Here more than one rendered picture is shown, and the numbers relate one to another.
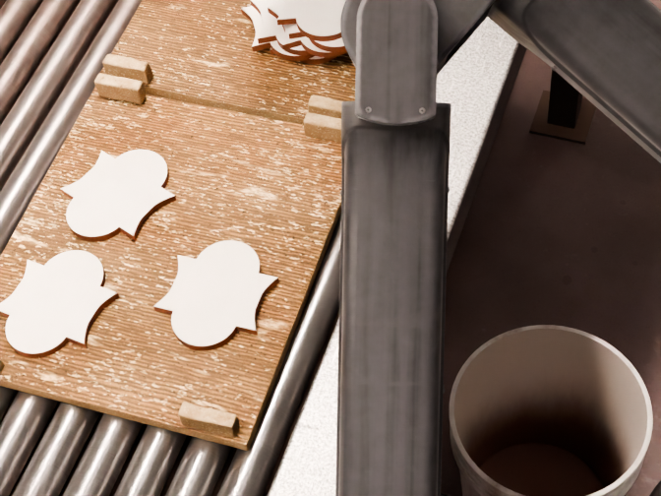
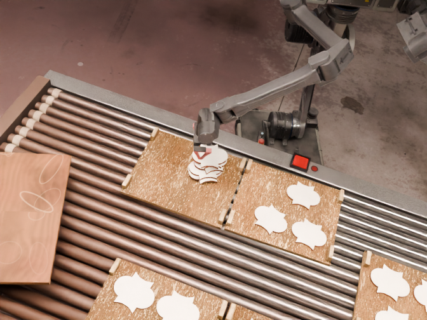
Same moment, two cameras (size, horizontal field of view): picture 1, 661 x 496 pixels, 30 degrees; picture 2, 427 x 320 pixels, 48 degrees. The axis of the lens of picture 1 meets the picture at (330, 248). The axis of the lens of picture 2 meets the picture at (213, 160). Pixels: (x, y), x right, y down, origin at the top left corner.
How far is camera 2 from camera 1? 1.88 m
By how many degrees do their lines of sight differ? 57
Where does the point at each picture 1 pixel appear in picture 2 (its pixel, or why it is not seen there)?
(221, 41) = (208, 192)
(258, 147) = (251, 185)
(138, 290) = (302, 214)
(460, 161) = (253, 143)
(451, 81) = (224, 141)
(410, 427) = not seen: outside the picture
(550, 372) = not seen: hidden behind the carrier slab
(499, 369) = not seen: hidden behind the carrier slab
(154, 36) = (204, 211)
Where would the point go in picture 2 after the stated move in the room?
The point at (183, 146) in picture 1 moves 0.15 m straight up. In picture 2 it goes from (251, 203) to (258, 181)
